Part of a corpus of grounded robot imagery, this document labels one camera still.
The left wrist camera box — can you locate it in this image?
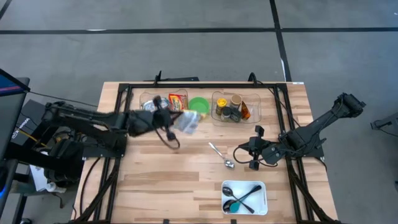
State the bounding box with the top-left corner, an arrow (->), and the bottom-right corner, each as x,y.
136,111 -> 156,130

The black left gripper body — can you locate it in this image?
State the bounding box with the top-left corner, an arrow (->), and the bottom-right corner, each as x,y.
127,108 -> 167,138

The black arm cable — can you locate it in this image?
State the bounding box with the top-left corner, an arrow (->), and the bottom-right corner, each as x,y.
154,126 -> 182,151
233,145 -> 279,168

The clear plastic bin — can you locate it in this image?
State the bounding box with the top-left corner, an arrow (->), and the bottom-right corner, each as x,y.
139,88 -> 190,124
210,90 -> 262,127

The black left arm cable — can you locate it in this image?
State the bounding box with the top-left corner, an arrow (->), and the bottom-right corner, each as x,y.
154,126 -> 182,151

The black bag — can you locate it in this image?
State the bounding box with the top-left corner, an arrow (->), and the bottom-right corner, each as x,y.
43,138 -> 85,184

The yellow cable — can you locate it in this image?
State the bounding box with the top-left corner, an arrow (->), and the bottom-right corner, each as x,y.
18,129 -> 47,147

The yellow-lid spice jar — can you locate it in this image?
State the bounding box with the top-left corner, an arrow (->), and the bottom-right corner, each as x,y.
216,97 -> 228,116

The teal plastic spoon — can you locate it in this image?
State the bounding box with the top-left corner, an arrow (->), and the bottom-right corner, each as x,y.
229,192 -> 251,213

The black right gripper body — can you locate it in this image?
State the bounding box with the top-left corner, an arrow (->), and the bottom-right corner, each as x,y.
257,140 -> 281,166

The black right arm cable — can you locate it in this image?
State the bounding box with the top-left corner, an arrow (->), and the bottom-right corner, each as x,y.
233,145 -> 279,168

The black flat bar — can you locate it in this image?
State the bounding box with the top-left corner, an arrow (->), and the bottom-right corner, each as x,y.
143,77 -> 200,83

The white paper bag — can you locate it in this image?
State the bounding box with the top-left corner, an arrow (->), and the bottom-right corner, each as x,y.
29,164 -> 68,194

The black-lid spice jar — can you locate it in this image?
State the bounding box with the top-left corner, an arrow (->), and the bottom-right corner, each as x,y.
220,106 -> 233,121

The yellow white ramen packet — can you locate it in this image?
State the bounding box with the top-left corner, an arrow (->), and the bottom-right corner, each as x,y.
173,108 -> 208,136

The white plastic tray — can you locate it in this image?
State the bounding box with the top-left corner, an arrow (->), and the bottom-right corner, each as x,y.
221,180 -> 269,216

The green plastic bowl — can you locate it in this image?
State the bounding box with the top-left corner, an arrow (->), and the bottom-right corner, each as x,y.
188,96 -> 210,116

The black box white logo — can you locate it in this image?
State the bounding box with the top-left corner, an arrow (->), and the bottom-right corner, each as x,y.
11,99 -> 50,147

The tan-lid spice jar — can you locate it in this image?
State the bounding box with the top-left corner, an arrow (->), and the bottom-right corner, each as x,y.
229,94 -> 243,110

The black plastic spoon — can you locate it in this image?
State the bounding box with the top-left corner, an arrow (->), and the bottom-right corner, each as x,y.
223,184 -> 263,213

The orange red ramen packet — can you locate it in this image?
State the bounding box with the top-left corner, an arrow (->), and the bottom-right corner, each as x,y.
169,93 -> 188,112

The slim bright steel spoon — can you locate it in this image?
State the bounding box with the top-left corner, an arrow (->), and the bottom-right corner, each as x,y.
208,141 -> 236,170

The black stand foot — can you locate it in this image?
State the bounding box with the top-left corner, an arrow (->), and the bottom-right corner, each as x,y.
369,111 -> 398,131

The black flat monitor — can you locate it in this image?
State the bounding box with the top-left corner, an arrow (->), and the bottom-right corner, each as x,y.
0,68 -> 31,159

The black square jar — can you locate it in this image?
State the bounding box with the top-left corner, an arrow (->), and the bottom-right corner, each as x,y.
230,107 -> 243,123

